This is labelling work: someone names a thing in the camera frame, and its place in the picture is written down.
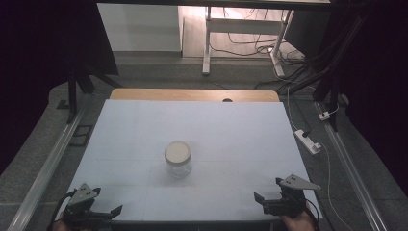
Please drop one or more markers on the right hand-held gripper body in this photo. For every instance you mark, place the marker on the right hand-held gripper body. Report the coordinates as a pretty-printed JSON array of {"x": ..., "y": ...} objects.
[{"x": 290, "y": 197}]

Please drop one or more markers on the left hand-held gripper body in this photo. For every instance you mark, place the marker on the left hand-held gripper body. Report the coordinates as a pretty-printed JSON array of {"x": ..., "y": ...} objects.
[{"x": 81, "y": 195}]

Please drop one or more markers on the clear glass jar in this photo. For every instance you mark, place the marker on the clear glass jar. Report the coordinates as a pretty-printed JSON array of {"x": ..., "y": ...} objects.
[{"x": 179, "y": 169}]

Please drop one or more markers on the cream round jar lid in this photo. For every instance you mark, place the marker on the cream round jar lid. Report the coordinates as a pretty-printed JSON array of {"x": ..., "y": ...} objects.
[{"x": 178, "y": 152}]

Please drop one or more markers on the person's right hand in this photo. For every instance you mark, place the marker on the person's right hand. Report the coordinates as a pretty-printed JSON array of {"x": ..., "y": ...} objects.
[{"x": 298, "y": 223}]

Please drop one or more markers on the person's left hand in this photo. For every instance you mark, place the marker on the person's left hand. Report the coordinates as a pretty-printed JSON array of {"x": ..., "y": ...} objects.
[{"x": 59, "y": 226}]

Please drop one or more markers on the white power strip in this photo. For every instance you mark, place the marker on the white power strip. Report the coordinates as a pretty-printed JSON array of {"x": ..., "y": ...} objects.
[{"x": 307, "y": 142}]

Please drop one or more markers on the black plug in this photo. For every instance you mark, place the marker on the black plug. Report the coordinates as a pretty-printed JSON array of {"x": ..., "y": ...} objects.
[{"x": 306, "y": 133}]

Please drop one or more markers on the small white adapter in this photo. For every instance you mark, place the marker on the small white adapter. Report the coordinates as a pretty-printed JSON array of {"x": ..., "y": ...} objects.
[{"x": 324, "y": 115}]

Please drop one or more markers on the white table mat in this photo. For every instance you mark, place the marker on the white table mat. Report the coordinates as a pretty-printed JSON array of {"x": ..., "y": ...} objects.
[{"x": 192, "y": 128}]

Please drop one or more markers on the black metal stand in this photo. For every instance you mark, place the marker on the black metal stand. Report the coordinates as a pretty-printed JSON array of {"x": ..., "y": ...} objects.
[
  {"x": 333, "y": 80},
  {"x": 73, "y": 93}
]

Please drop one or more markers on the wooden table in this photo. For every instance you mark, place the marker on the wooden table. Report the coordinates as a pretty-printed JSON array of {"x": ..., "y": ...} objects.
[{"x": 179, "y": 95}]

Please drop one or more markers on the dark curtain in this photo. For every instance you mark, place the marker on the dark curtain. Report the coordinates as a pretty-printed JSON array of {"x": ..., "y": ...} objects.
[
  {"x": 381, "y": 80},
  {"x": 38, "y": 64}
]

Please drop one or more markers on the aluminium floor rail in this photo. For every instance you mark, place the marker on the aluminium floor rail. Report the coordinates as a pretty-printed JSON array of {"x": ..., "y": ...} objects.
[
  {"x": 351, "y": 173},
  {"x": 48, "y": 166}
]

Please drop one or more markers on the black floor bracket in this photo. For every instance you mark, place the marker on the black floor bracket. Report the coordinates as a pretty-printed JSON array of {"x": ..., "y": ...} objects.
[{"x": 81, "y": 135}]

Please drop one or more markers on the white desk frame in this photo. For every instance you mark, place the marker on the white desk frame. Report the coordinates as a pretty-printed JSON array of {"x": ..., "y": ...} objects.
[{"x": 243, "y": 26}]

